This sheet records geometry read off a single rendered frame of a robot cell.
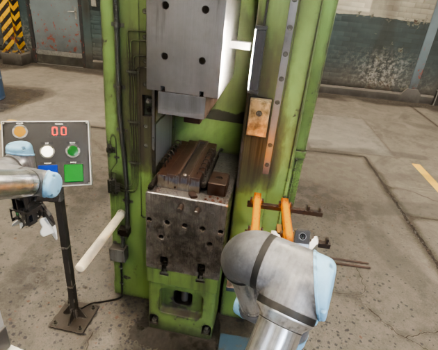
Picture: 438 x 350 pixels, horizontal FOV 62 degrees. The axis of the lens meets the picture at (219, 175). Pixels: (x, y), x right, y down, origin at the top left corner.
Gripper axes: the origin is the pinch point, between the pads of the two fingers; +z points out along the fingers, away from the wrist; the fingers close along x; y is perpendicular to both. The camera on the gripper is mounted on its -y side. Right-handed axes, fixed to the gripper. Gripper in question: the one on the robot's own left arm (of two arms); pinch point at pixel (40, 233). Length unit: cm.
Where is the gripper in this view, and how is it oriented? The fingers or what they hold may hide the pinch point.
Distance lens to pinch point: 145.4
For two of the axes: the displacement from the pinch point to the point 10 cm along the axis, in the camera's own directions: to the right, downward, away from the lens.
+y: -3.3, 4.2, -8.5
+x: 9.4, 2.3, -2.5
